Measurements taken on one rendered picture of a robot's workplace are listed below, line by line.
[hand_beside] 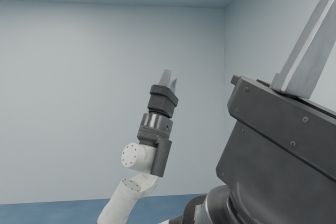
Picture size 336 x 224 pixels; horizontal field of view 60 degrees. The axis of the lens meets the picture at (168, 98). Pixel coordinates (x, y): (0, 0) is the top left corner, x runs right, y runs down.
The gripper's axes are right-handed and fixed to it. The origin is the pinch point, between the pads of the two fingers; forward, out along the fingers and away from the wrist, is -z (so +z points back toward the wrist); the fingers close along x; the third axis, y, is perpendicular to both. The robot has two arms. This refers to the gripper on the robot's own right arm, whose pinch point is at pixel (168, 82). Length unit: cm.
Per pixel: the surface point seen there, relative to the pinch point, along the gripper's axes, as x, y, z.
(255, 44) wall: -244, 15, -153
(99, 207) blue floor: -306, 189, 83
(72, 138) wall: -279, 252, 3
